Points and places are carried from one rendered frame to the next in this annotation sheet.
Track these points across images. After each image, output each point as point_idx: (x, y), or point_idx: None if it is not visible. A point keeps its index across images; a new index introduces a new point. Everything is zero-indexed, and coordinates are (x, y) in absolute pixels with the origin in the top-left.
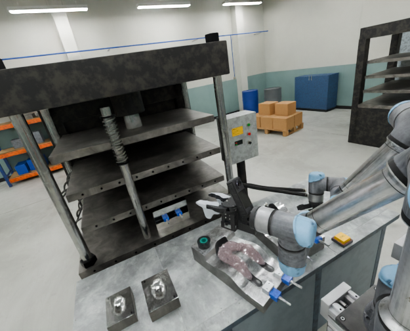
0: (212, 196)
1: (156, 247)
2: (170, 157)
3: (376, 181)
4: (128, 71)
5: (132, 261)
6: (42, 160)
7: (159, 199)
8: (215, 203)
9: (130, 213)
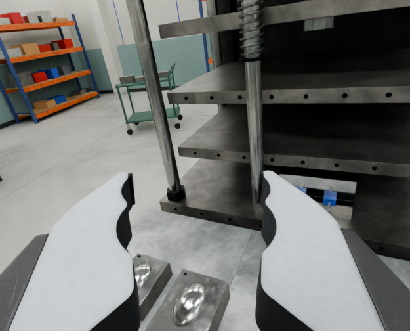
0: (260, 195)
1: (254, 233)
2: (365, 79)
3: None
4: None
5: (210, 228)
6: (141, 23)
7: (299, 157)
8: (70, 296)
9: (245, 158)
